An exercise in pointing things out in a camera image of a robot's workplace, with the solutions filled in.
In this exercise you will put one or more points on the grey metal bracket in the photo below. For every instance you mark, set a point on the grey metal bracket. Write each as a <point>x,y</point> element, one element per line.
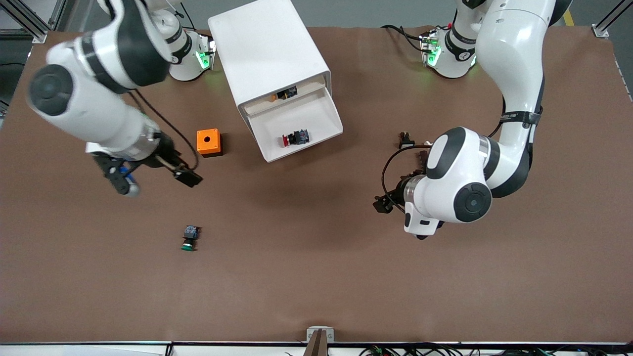
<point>311,332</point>

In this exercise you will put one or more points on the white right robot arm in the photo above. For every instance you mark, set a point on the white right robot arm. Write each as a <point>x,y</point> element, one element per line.
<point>89,104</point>

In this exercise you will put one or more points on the red push button switch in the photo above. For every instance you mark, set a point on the red push button switch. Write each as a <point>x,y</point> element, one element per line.
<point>296,137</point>

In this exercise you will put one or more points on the black white rectangular switch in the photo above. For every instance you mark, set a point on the black white rectangular switch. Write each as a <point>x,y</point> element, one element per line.
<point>406,143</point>

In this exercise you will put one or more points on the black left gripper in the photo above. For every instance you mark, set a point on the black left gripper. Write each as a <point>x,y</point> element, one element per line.
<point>394,194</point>

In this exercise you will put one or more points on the white plastic drawer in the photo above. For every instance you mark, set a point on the white plastic drawer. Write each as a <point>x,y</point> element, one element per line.
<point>310,88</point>
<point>319,116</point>

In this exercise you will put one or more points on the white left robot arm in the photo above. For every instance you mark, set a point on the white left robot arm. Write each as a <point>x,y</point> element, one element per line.
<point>514,49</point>

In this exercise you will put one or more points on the white table edge rail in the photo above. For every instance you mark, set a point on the white table edge rail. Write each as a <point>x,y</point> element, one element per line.
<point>99,350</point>

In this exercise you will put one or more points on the brown pole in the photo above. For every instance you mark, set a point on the brown pole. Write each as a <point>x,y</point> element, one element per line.
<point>316,346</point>

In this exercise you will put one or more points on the orange button enclosure box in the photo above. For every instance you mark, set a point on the orange button enclosure box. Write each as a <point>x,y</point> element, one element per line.
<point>207,141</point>

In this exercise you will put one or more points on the brown terminal block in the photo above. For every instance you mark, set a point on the brown terminal block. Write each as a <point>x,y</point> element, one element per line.
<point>422,157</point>

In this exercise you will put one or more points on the white drawer cabinet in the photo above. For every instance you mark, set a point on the white drawer cabinet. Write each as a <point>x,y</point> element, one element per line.
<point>267,49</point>

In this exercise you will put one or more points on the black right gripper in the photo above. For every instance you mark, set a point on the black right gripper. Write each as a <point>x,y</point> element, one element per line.
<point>166,152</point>

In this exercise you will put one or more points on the green push button switch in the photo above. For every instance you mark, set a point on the green push button switch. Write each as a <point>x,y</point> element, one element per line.
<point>190,233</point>

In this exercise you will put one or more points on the aluminium frame profile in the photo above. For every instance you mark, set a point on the aluminium frame profile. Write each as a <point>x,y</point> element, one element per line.
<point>601,30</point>
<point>29,24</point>

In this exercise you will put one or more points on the orange black small component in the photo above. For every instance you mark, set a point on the orange black small component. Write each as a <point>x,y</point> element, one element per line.
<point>286,93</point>

